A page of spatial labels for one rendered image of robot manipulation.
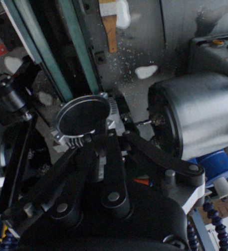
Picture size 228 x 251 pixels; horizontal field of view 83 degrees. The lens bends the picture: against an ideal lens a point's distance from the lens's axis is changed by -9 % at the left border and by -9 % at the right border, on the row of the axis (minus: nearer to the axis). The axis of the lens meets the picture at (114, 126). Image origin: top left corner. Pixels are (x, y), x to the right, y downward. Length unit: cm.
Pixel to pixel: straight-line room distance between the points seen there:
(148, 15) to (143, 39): 8
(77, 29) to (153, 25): 27
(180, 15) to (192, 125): 39
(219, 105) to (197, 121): 7
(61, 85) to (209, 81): 40
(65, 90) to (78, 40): 15
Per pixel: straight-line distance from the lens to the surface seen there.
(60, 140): 35
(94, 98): 44
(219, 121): 39
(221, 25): 72
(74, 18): 40
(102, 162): 37
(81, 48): 41
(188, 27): 63
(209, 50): 58
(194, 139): 36
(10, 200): 30
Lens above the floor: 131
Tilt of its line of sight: 43 degrees down
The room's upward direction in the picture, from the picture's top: 166 degrees clockwise
